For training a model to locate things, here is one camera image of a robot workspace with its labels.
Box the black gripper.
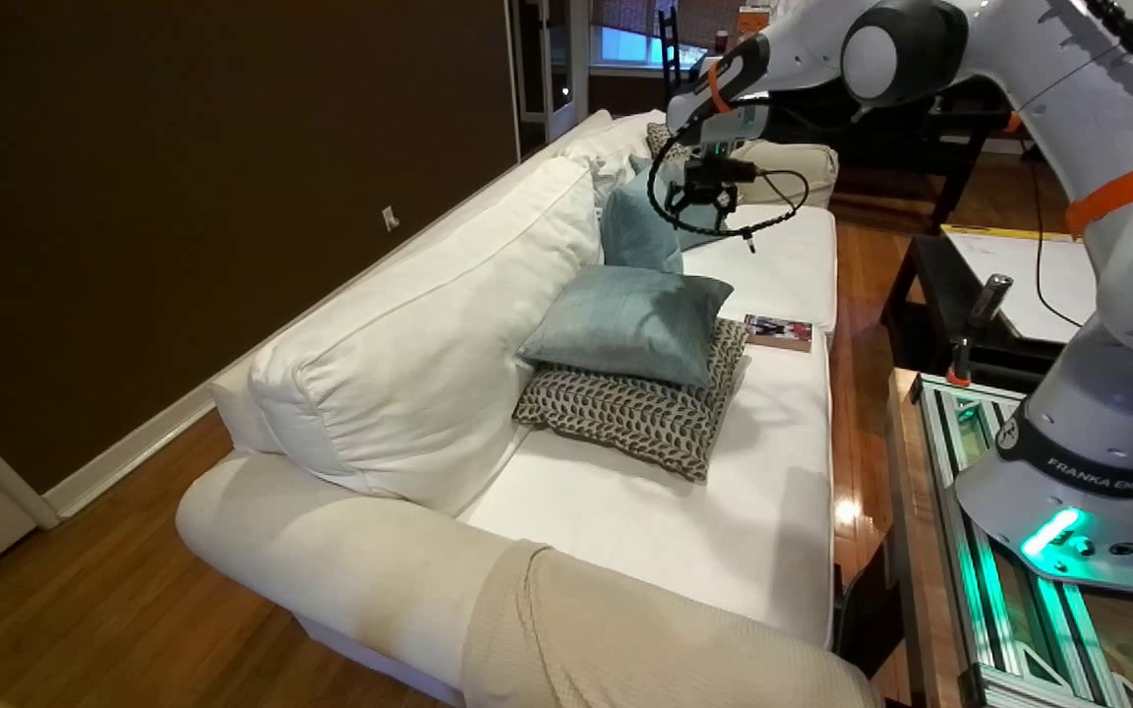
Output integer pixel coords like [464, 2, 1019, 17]
[674, 147, 763, 231]

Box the small upright teal pillow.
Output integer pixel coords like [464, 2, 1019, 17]
[599, 173, 689, 280]

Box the small white back cushion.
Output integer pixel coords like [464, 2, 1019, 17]
[564, 106, 676, 204]

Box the large flat teal pillow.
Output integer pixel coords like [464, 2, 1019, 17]
[519, 265, 734, 388]

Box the dark wooden chair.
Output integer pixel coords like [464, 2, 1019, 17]
[653, 9, 717, 94]

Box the bright window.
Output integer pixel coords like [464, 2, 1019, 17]
[589, 20, 676, 72]

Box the large black white patterned pillow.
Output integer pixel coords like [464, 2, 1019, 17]
[507, 320, 751, 485]

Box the black metal floor stand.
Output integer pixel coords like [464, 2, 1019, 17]
[878, 227, 1072, 393]

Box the white floor mat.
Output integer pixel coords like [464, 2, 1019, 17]
[939, 223, 1117, 346]

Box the large white back cushion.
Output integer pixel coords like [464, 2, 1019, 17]
[245, 152, 608, 518]

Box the white fabric sofa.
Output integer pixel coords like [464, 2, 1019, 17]
[173, 106, 884, 708]

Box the white baseboard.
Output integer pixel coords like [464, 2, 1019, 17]
[40, 385, 233, 524]

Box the white door frame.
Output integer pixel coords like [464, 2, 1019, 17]
[499, 0, 599, 158]

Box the thin black floor cable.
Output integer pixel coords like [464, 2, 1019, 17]
[1028, 173, 1086, 330]

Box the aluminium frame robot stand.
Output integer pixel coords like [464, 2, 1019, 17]
[914, 368, 1133, 708]

